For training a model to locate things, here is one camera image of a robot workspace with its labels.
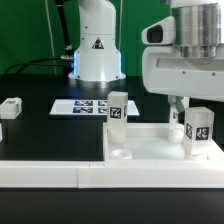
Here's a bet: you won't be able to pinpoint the white square tabletop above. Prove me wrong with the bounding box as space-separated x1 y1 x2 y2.
101 121 224 163

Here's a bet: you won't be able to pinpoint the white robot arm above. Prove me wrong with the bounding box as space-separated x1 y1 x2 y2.
69 0 224 102

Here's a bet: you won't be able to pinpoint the white block at left edge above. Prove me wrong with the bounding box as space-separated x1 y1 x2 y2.
0 123 3 142

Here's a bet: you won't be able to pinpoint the white marker plate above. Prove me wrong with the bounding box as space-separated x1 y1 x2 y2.
50 99 107 116

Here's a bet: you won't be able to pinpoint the white U-shaped fence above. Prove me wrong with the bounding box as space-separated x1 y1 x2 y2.
0 148 224 189

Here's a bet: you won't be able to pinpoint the black cables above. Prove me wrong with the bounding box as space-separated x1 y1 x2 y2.
2 0 75 76

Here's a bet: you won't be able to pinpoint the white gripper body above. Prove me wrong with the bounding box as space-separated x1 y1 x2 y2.
142 45 224 102

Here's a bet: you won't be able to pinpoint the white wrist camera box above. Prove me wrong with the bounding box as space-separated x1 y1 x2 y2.
141 16 176 45

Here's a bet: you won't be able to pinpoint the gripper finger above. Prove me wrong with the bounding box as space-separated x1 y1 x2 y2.
168 96 189 122

